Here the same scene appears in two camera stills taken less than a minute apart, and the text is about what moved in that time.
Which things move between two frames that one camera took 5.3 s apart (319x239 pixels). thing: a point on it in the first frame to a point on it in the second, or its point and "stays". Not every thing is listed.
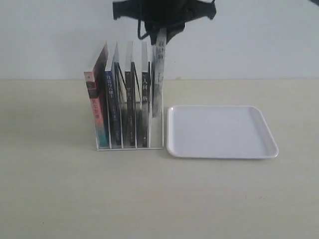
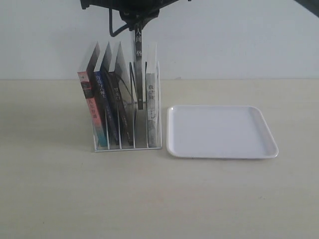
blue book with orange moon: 113,135 stays
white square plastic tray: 219,132 stays
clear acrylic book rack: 123,103 stays
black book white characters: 144,108 to 139,64
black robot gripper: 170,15 to 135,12
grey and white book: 159,73 to 152,89
